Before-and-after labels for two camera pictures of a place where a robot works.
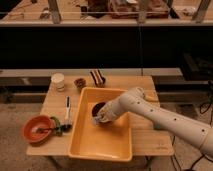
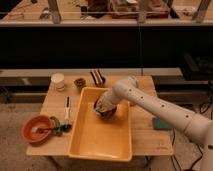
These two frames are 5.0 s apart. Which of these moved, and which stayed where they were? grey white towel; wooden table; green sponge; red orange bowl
Moved: grey white towel
Stayed: red orange bowl; wooden table; green sponge
